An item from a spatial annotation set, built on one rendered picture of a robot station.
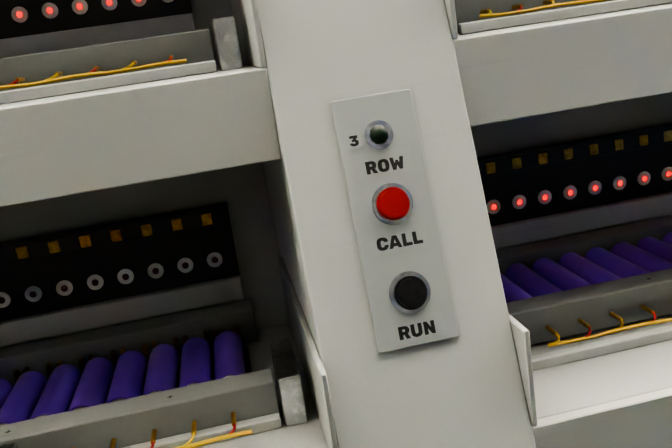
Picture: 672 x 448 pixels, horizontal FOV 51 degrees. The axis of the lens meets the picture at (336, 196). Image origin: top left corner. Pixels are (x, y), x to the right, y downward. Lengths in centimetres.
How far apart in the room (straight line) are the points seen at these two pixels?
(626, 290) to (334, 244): 20
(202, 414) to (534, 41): 26
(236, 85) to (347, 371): 15
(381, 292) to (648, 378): 15
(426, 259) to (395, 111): 7
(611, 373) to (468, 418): 9
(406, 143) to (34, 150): 17
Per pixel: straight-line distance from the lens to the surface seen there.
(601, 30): 40
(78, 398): 44
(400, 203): 34
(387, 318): 34
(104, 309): 52
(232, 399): 39
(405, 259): 34
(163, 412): 39
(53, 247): 51
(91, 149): 35
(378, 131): 34
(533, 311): 44
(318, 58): 35
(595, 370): 42
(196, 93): 35
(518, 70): 38
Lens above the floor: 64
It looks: 4 degrees up
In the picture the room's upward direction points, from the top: 11 degrees counter-clockwise
